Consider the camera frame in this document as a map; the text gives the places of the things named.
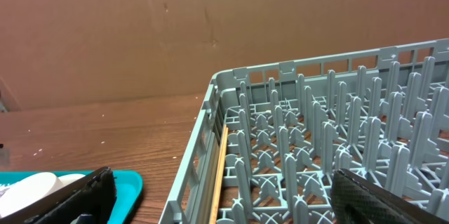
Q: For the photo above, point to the small white plate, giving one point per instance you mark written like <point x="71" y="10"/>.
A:
<point x="31" y="189"/>

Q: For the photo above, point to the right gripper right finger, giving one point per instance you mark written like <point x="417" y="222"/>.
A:
<point x="355" y="200"/>

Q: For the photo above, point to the teal serving tray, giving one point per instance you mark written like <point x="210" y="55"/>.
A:
<point x="129" y="185"/>

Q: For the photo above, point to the wooden chopstick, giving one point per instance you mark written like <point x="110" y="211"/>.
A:
<point x="219" y="176"/>

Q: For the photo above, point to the grey plastic dish rack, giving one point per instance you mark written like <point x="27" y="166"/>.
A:
<point x="380" y="113"/>

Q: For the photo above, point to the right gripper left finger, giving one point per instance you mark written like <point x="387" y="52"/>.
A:
<point x="94" y="195"/>

